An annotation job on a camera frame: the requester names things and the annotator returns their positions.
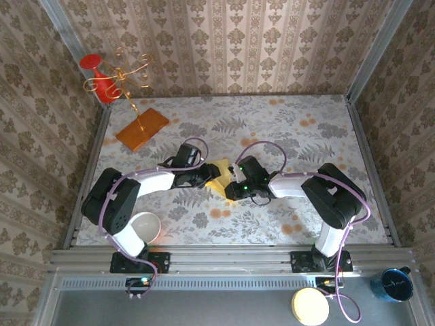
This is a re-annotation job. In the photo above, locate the floral patterned table cover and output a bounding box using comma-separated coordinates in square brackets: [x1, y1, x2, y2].
[75, 94, 390, 246]

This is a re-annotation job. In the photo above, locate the white bowl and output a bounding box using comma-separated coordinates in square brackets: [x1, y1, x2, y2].
[130, 211, 162, 245]

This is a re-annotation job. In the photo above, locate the black controller box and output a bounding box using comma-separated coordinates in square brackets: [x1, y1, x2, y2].
[125, 276, 154, 300]
[315, 276, 344, 296]

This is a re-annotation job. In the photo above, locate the yellow round plate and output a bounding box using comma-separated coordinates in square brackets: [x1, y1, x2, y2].
[291, 287, 330, 325]

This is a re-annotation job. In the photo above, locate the red wine glass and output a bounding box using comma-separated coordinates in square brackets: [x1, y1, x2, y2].
[80, 54, 120, 104]

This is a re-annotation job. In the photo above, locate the blue mug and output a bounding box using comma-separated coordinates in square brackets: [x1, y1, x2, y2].
[369, 266, 415, 304]

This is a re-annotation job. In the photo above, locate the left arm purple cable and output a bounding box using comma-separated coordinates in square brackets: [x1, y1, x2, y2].
[97, 137, 209, 302]

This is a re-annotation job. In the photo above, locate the long aluminium mounting rail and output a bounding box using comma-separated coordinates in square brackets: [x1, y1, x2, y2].
[49, 244, 417, 275]

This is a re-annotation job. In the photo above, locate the gold wire rack wooden base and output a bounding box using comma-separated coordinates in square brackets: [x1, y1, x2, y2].
[84, 46, 170, 153]

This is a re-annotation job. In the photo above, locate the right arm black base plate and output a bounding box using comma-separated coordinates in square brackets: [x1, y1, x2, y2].
[290, 250, 353, 272]

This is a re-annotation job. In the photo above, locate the grey slotted cable duct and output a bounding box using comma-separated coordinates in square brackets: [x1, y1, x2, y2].
[59, 275, 412, 291]

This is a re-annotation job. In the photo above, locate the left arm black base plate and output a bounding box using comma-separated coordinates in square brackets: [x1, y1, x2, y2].
[109, 251, 171, 274]

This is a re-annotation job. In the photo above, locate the aluminium table side rail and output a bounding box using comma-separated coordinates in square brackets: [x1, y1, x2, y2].
[345, 96, 402, 247]
[63, 105, 113, 249]

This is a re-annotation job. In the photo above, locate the aluminium frame post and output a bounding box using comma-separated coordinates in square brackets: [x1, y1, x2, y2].
[37, 0, 111, 109]
[346, 0, 415, 103]

